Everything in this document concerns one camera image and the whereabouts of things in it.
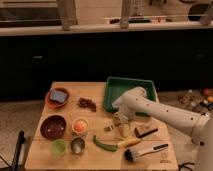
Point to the orange bowl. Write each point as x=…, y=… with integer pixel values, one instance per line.
x=54, y=104

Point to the silver fork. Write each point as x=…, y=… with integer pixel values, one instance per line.
x=109, y=128

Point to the small cup with orange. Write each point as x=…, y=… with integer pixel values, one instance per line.
x=80, y=126

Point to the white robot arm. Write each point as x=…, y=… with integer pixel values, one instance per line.
x=198, y=126

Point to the brown block brush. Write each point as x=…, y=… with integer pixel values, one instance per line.
x=144, y=130

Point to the pile of brown nuts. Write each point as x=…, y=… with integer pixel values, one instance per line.
x=87, y=103

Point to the dark purple bowl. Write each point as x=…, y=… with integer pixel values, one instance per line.
x=53, y=127

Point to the green plastic tray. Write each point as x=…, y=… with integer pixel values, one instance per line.
x=116, y=86

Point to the green chili pepper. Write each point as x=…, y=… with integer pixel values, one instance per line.
x=104, y=146

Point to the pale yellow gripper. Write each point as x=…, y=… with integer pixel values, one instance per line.
x=122, y=124

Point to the yellow banana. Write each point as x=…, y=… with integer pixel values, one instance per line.
x=128, y=142

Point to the blue sponge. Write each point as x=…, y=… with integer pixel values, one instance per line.
x=58, y=96

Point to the black stand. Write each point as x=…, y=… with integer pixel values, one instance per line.
x=20, y=142

